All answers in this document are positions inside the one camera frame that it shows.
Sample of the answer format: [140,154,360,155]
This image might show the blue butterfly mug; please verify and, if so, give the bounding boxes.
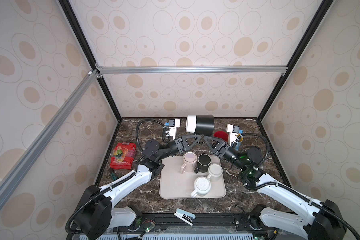
[235,134,244,144]

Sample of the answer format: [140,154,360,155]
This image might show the black and white mug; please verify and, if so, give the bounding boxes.
[186,115,215,136]

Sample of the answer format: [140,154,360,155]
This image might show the black skull mug red inside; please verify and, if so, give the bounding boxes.
[213,131,229,142]

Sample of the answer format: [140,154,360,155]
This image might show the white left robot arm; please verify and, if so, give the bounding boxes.
[65,135,203,240]

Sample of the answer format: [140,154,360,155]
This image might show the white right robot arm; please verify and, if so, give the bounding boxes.
[204,136,360,240]

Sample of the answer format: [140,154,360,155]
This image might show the pink ceramic mug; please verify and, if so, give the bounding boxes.
[180,152,197,174]

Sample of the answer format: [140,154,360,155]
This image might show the small black mug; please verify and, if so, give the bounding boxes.
[194,154,211,174]

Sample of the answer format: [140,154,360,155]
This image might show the cream white mug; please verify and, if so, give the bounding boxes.
[207,164,223,182]

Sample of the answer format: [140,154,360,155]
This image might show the white ribbed mug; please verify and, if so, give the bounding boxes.
[190,177,212,198]

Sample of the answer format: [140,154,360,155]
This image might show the beige plastic tray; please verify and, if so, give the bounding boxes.
[160,156,226,199]

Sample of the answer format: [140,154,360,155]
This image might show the red snack bag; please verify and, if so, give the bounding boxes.
[110,143,137,170]

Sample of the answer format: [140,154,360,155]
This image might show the light blue white stapler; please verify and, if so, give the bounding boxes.
[174,209,196,226]

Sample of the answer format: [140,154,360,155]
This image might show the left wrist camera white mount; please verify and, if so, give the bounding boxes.
[164,119,181,140]

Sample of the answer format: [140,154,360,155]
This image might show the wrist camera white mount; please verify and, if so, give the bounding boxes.
[164,119,181,140]
[226,124,243,148]

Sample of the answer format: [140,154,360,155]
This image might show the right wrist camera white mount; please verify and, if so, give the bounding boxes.
[226,124,243,148]

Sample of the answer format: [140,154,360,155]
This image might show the green handled screwdriver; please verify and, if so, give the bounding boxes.
[108,168,118,181]

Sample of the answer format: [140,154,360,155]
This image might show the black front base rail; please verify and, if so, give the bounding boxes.
[66,212,325,240]

